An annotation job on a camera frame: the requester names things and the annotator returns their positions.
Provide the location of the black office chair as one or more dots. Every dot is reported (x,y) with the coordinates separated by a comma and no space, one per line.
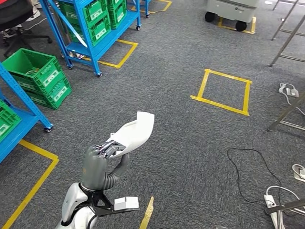
(14,12)

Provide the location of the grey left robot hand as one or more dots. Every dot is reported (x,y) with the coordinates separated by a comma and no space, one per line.
(93,167)

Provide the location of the yellow floor tape outline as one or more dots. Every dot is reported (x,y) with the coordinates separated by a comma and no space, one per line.
(129,52)
(35,186)

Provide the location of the white wheeled cart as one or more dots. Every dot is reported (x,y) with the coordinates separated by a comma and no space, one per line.
(231,9)

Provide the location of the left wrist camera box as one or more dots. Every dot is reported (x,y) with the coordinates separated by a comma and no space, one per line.
(126,203)

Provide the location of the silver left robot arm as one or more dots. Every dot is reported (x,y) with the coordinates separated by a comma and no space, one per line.
(71,202)

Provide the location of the blue metal shelf rack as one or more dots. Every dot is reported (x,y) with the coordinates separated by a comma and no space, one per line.
(28,121)
(147,8)
(100,50)

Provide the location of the white curved plastic part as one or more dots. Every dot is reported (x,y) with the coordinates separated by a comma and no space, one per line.
(135,132)

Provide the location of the grey metal frame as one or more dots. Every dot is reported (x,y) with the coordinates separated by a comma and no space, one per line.
(285,113)
(285,42)
(285,207)

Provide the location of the white power strip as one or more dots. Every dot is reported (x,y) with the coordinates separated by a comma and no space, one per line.
(299,172)
(269,200)

